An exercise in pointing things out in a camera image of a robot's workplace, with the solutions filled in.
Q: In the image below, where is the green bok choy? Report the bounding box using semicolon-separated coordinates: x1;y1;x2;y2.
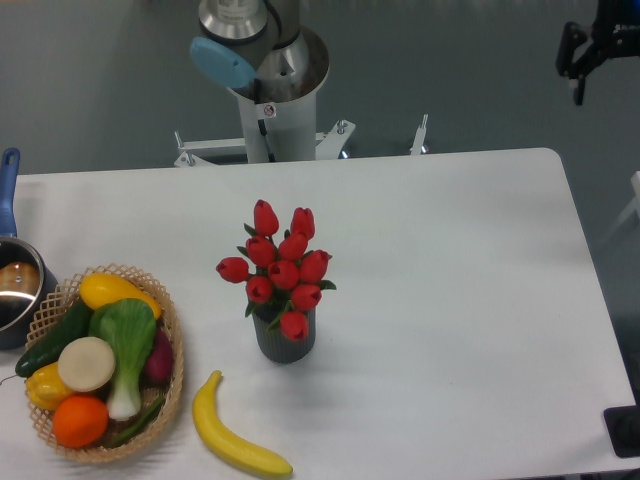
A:
89;298;156;421

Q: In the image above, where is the orange fruit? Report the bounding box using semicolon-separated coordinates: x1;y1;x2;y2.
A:
52;395;109;448

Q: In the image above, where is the red tulip bouquet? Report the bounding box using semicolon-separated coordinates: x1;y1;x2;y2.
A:
215;199;336;342

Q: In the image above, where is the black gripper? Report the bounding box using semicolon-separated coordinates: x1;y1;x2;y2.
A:
555;0;639;106

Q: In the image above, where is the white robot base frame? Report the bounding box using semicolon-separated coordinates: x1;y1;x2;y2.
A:
174;113;429;167

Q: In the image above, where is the yellow squash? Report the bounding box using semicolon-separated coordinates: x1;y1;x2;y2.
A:
79;273;162;320

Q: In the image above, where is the black box at table edge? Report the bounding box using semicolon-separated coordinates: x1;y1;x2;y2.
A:
603;405;639;458

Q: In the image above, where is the green chili pepper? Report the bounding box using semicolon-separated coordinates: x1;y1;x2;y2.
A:
106;397;165;448

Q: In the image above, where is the yellow bell pepper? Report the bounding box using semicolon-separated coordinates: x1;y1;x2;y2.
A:
25;362;75;411

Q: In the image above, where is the woven wicker basket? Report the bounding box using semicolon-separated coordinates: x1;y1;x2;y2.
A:
26;264;184;464

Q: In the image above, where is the yellow banana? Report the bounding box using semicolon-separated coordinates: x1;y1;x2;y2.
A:
191;370;293;479

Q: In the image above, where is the blue handled saucepan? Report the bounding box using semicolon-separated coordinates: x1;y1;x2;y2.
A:
1;148;57;350

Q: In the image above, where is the dark grey ribbed vase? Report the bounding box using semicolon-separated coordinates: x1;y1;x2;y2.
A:
252;306;316;364

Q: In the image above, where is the dark green cucumber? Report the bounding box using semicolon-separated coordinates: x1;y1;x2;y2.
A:
15;300;93;378

